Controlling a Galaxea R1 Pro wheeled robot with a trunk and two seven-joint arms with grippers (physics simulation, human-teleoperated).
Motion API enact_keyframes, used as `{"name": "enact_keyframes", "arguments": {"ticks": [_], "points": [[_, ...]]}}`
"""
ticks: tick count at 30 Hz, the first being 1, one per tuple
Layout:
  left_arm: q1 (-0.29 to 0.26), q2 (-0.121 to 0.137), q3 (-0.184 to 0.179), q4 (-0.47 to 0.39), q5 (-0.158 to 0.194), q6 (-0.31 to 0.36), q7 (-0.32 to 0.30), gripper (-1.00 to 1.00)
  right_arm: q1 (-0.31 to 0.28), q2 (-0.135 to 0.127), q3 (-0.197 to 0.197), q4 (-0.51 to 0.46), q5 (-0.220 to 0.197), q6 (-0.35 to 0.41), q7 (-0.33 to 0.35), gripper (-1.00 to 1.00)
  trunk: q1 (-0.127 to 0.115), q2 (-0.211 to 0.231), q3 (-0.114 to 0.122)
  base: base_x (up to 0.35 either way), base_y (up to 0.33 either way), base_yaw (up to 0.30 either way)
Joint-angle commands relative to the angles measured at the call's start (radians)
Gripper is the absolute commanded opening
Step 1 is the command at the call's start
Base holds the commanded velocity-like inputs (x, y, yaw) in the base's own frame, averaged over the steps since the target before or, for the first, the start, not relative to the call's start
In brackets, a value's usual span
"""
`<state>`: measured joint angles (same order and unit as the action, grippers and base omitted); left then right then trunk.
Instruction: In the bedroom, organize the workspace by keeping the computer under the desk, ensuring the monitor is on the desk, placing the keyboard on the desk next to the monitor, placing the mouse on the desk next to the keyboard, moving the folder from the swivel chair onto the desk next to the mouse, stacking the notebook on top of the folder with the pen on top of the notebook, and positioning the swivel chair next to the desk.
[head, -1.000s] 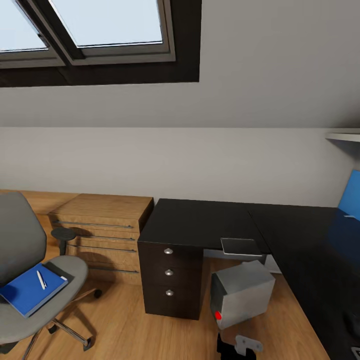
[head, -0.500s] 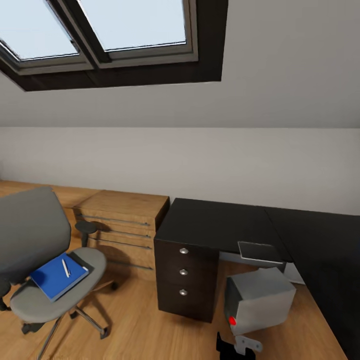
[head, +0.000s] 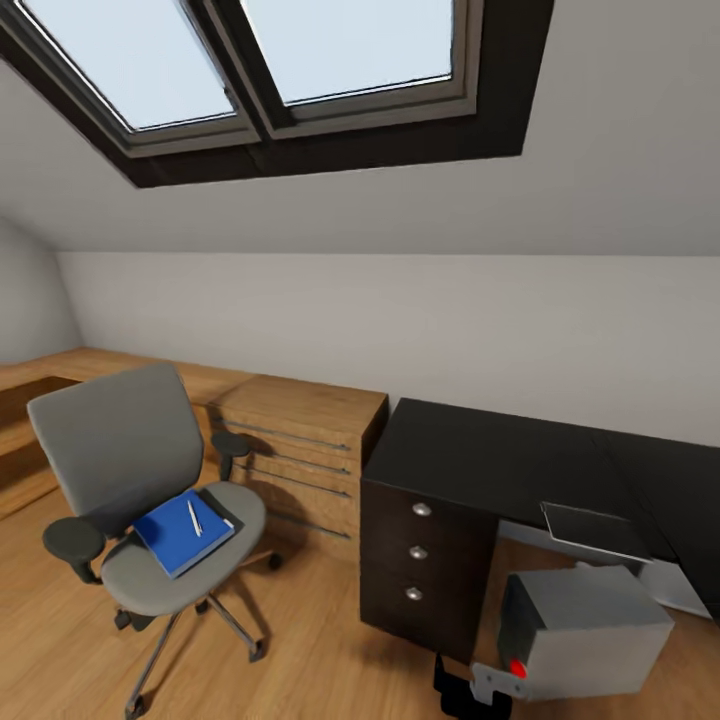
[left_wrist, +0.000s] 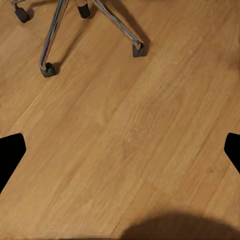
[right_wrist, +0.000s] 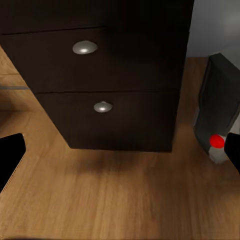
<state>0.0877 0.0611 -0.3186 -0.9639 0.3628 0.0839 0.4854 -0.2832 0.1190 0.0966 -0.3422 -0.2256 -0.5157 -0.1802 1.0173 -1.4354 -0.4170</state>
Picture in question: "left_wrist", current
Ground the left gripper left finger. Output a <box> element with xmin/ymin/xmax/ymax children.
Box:
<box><xmin>0</xmin><ymin>133</ymin><xmax>26</xmax><ymax>193</ymax></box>

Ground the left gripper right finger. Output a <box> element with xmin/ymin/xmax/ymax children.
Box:
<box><xmin>224</xmin><ymin>132</ymin><xmax>240</xmax><ymax>173</ymax></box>

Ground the swivel chair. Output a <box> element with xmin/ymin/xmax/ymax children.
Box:
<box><xmin>9</xmin><ymin>0</ymin><xmax>144</xmax><ymax>78</ymax></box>

